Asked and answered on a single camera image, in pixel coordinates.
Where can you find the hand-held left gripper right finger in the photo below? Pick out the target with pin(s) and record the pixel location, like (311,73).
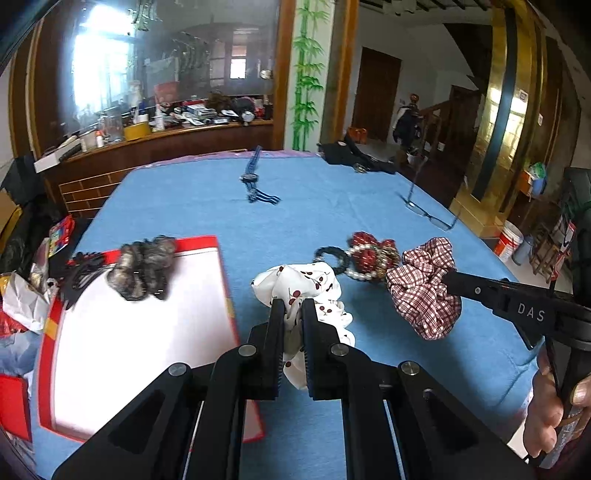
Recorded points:
(308,330)

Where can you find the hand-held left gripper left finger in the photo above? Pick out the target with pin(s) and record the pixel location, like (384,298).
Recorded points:
(276,325)

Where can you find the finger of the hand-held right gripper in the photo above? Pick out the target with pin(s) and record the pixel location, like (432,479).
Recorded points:
(471,287)

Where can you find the white cherry-print scrunchie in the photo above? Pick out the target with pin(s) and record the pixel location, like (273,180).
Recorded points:
(300,282)

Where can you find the red plaid scrunchie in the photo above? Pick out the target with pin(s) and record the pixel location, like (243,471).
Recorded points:
(420,297)

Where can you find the dark red dotted scrunchie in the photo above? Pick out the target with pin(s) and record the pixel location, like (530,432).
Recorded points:
(364,242)

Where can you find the red box with white inside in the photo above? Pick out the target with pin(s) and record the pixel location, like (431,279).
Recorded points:
(138,346)

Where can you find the person's right hand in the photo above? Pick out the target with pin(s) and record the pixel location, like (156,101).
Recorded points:
(542,415)

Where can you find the white bucket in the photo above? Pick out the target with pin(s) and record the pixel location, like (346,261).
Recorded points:
(508,242)

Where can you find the grey bin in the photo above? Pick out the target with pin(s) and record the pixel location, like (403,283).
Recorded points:
(524,251)

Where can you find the thin-framed eyeglasses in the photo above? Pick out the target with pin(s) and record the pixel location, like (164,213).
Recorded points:
(418,206)

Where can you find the blue tablecloth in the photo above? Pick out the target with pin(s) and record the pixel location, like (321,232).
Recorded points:
(300,217)

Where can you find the grey scrunchie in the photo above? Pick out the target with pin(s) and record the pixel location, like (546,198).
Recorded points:
(143,267)

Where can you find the golden pillar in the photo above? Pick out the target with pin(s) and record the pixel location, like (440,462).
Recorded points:
(496,115)

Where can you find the dark hanging jacket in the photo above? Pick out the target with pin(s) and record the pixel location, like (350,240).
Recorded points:
(406,124)

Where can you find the black bag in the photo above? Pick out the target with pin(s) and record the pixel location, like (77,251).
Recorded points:
(341,153)

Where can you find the black hair claw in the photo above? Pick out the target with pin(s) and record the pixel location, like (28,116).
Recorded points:
(85,273)

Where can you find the wooden counter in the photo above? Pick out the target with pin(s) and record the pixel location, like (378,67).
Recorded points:
(184,144)

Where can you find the brown wooden door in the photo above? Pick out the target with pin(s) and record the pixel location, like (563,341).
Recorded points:
(376,92)

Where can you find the yellow box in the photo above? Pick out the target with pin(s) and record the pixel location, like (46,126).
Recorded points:
(137,132)

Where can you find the white plastic bag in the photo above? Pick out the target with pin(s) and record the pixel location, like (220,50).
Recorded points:
(23,302)

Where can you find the glass pitcher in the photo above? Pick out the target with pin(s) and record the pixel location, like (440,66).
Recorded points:
(111,129)

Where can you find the flat white box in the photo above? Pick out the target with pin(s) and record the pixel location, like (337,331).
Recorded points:
(55,157)

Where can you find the green bamboo wall decal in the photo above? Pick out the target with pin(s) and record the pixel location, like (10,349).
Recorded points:
(307,69)

